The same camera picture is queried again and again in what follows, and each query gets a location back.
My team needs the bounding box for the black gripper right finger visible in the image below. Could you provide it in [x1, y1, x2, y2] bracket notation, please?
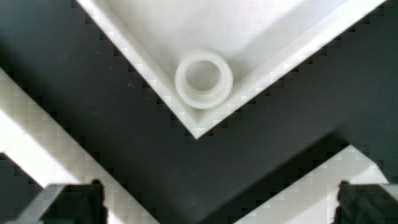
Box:
[333, 181, 398, 224]

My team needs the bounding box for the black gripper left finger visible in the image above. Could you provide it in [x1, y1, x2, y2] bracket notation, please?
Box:
[10, 179, 108, 224]

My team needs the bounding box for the white square tabletop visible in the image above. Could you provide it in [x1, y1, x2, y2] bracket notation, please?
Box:
[76, 0, 385, 137]

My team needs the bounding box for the white obstacle fence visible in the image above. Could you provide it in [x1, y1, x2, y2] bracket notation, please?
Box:
[0, 69, 387, 224]

